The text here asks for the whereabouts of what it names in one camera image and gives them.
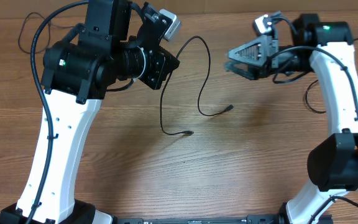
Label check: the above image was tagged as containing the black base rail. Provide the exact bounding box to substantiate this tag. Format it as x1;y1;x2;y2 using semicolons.
113;215;285;224

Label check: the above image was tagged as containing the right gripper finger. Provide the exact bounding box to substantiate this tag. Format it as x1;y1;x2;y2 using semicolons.
224;60;259;80
227;35;274;67

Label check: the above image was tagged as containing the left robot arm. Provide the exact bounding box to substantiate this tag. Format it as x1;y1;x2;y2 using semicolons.
0;0;181;224

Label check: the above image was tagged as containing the black USB-A cable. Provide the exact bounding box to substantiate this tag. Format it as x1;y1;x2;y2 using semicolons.
159;35;235;136

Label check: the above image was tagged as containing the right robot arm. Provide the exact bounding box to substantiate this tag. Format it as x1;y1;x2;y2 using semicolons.
225;12;358;223

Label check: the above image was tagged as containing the black micro usb cable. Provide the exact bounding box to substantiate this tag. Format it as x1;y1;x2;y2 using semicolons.
304;35;358;114
17;12;74;55

